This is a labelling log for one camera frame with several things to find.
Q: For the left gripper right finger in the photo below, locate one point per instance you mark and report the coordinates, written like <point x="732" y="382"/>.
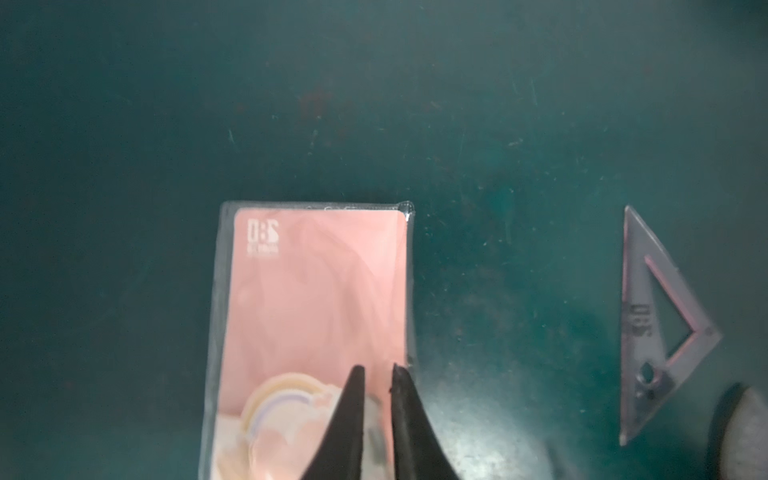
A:
<point x="417" y="452"/>

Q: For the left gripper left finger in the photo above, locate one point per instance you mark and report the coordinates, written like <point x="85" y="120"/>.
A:
<point x="339" y="455"/>

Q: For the clear pink triangle ruler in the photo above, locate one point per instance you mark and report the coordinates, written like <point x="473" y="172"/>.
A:
<point x="649" y="373"/>

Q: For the clear protractor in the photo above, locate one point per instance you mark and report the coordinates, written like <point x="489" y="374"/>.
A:
<point x="743" y="452"/>

